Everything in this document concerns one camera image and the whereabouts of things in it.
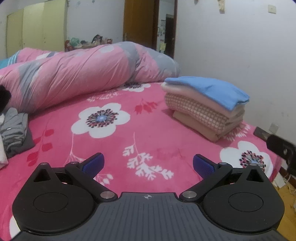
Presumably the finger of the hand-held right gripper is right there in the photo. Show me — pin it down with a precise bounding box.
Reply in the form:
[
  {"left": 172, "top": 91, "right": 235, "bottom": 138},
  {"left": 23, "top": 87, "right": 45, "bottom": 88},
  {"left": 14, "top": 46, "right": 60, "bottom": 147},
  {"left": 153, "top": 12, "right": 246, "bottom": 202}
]
[{"left": 267, "top": 135, "right": 296, "bottom": 160}]

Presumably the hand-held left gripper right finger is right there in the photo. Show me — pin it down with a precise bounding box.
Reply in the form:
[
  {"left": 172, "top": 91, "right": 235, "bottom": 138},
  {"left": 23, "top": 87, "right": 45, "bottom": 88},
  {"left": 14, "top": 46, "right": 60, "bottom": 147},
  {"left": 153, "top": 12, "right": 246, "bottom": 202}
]
[{"left": 179, "top": 153, "right": 264, "bottom": 202}]

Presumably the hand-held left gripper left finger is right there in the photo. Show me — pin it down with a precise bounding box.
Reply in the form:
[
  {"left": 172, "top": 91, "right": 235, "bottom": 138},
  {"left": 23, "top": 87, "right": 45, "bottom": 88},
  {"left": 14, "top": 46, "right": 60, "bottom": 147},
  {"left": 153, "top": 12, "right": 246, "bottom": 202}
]
[{"left": 32, "top": 152, "right": 118, "bottom": 202}]

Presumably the blue t-shirt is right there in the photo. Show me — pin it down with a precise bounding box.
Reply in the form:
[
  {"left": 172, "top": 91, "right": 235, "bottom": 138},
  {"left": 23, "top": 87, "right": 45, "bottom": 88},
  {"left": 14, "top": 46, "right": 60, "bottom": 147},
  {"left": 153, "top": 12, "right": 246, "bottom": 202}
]
[{"left": 164, "top": 76, "right": 250, "bottom": 110}]

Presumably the dark flat board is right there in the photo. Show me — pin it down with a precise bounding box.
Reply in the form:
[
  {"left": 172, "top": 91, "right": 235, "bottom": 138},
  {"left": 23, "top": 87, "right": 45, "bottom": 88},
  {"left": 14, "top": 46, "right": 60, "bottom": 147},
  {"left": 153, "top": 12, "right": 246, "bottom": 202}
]
[{"left": 253, "top": 127, "right": 271, "bottom": 140}]

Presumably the beige folded garment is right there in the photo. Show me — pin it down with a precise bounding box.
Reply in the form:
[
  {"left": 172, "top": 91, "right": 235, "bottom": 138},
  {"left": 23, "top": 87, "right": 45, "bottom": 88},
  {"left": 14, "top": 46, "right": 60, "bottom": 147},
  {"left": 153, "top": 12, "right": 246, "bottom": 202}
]
[{"left": 172, "top": 111, "right": 232, "bottom": 142}]

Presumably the pink checked folded garment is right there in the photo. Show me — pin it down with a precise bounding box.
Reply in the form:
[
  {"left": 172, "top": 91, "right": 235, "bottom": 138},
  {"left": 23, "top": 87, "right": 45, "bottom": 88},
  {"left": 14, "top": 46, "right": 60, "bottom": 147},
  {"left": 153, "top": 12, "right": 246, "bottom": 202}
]
[{"left": 165, "top": 93, "right": 243, "bottom": 136}]

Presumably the pink floral fleece blanket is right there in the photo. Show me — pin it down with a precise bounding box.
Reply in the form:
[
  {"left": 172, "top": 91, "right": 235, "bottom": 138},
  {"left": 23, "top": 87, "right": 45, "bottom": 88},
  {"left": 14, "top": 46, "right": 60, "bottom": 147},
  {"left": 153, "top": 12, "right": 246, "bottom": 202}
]
[{"left": 0, "top": 80, "right": 281, "bottom": 237}]

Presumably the dark grey garment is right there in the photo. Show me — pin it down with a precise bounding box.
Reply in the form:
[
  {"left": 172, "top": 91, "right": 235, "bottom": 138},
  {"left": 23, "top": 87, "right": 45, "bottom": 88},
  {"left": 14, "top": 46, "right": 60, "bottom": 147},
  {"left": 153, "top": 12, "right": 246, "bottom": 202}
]
[{"left": 6, "top": 126, "right": 36, "bottom": 158}]

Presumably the cream folded garment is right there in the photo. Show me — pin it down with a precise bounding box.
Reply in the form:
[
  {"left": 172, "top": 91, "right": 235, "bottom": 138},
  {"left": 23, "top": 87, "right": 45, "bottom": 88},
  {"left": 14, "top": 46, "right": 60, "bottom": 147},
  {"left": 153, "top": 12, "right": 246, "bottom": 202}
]
[{"left": 161, "top": 82, "right": 245, "bottom": 118}]

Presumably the light grey garment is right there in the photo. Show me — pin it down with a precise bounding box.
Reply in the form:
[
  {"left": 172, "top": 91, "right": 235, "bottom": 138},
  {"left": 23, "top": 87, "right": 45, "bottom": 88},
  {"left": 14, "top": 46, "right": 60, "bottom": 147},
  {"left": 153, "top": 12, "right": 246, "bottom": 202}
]
[{"left": 0, "top": 107, "right": 29, "bottom": 153}]

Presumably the white garment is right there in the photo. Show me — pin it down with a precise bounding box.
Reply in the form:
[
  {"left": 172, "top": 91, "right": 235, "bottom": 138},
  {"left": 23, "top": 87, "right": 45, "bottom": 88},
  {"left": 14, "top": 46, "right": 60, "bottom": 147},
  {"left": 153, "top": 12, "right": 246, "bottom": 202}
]
[{"left": 0, "top": 113, "right": 9, "bottom": 169}]

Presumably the pink and grey floral duvet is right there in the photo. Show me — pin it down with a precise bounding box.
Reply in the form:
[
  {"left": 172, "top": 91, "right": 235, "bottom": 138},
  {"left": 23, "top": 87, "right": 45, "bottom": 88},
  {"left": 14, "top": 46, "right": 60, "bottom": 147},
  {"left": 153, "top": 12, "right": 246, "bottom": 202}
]
[{"left": 0, "top": 41, "right": 181, "bottom": 114}]

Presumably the black garment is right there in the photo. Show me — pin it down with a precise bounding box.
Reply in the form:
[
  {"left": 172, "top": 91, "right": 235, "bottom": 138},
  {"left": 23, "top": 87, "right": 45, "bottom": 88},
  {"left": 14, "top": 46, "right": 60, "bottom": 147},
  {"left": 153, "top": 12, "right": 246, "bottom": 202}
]
[{"left": 0, "top": 85, "right": 12, "bottom": 114}]

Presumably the blue striped quilt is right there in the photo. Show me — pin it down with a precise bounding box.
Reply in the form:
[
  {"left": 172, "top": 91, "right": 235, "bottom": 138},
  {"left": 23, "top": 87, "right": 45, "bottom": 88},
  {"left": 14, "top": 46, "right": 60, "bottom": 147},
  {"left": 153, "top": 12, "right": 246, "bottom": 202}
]
[{"left": 0, "top": 51, "right": 58, "bottom": 70}]

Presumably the wooden door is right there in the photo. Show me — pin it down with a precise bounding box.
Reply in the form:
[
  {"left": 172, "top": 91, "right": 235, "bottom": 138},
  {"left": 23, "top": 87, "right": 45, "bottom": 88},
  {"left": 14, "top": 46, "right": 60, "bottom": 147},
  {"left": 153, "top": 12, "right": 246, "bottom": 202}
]
[{"left": 124, "top": 0, "right": 160, "bottom": 50}]

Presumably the pale yellow wardrobe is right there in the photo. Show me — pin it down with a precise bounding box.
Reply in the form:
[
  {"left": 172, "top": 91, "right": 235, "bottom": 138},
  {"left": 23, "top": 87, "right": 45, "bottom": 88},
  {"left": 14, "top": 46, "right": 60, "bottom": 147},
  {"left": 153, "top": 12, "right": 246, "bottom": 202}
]
[{"left": 6, "top": 0, "right": 68, "bottom": 58}]

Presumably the white cable tangle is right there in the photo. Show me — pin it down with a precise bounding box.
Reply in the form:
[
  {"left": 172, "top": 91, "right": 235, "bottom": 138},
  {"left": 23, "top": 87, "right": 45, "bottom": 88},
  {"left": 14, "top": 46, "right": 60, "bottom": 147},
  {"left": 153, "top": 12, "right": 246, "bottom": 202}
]
[{"left": 276, "top": 173, "right": 296, "bottom": 194}]

